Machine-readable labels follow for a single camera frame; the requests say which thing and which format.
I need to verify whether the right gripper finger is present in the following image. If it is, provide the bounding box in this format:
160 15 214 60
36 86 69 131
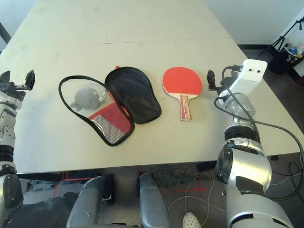
207 69 218 87

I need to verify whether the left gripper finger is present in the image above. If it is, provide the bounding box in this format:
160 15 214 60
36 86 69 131
0 70 11 84
25 69 37 92

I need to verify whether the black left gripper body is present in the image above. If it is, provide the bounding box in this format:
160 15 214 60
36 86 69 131
0 81 28 101

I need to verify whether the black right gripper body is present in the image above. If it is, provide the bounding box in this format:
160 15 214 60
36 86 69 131
208 79 232 97

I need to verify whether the red ping-pong paddle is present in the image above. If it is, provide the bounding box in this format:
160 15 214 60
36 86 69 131
162 67 203 122

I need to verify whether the grey plush zipper charm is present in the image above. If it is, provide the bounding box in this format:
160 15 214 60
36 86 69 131
70 86 107 112

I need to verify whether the black red paddle case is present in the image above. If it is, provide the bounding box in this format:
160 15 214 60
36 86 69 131
58 66 162 147

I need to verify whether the black bin with bottles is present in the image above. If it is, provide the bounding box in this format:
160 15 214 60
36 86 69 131
269 44 304 76

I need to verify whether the black tripod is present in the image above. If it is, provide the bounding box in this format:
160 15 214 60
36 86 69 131
258 19 304 57

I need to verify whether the black table leg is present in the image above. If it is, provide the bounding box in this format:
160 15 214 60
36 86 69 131
102 174 116 206

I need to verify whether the grey robot right leg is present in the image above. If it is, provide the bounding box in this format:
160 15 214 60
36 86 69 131
138 172 171 228

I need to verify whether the grey robot leg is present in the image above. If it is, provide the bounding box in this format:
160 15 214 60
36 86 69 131
66 176 112 228
138 172 171 228

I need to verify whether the white perforated shoe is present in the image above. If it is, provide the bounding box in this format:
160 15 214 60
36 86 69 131
182 212 202 228

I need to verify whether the grey robot left leg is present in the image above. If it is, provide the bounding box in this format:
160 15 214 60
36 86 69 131
66 176 112 228

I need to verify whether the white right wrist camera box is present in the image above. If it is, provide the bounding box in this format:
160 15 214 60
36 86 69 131
229 59 268 95

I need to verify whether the black table frame bar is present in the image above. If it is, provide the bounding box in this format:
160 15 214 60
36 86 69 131
0 22 12 46

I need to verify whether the black floor cable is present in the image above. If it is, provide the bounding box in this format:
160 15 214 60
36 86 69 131
287 161 304 190

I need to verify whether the white floor cable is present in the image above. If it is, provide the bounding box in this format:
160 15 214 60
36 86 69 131
167 178 224 226

